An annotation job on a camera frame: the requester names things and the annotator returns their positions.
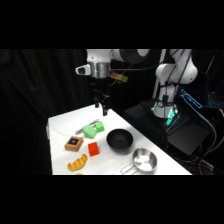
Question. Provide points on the black robot stand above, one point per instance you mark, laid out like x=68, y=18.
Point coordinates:
x=186, y=133

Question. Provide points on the black curtain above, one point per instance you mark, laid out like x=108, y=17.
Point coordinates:
x=36, y=100

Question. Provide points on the orange toy croissant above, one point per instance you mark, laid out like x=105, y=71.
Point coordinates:
x=78, y=163

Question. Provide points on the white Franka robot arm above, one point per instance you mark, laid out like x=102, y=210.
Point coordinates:
x=175, y=71

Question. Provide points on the small green cube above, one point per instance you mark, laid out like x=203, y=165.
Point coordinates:
x=99, y=126

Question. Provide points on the yellow toy piece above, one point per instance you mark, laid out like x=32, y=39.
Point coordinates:
x=79, y=173

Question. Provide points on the red cube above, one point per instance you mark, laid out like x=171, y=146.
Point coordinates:
x=93, y=149

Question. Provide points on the black bowl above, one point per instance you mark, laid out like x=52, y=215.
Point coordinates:
x=119, y=140

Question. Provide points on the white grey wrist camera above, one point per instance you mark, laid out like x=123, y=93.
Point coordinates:
x=83, y=70

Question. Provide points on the brown toast toy blue square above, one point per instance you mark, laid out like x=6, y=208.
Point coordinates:
x=73, y=143

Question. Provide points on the large green block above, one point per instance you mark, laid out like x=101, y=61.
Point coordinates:
x=89, y=131

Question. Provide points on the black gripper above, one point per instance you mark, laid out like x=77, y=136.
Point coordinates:
x=100, y=85

